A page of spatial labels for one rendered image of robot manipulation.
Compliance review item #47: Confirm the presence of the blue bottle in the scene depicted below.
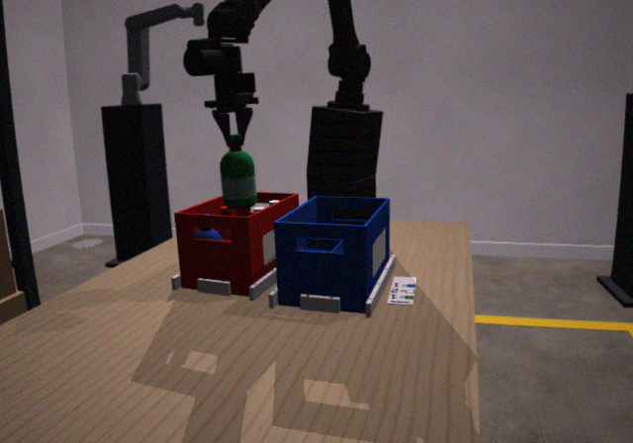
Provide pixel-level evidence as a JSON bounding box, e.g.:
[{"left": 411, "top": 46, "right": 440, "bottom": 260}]
[{"left": 195, "top": 227, "right": 223, "bottom": 240}]

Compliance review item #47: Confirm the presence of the blue plastic crate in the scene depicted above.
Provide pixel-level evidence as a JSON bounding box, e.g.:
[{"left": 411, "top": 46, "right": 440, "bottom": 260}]
[{"left": 274, "top": 196, "right": 390, "bottom": 313}]

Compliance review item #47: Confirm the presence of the white paper pick list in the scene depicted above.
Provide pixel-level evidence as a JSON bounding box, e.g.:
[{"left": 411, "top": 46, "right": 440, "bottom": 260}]
[{"left": 387, "top": 277, "right": 416, "bottom": 306}]

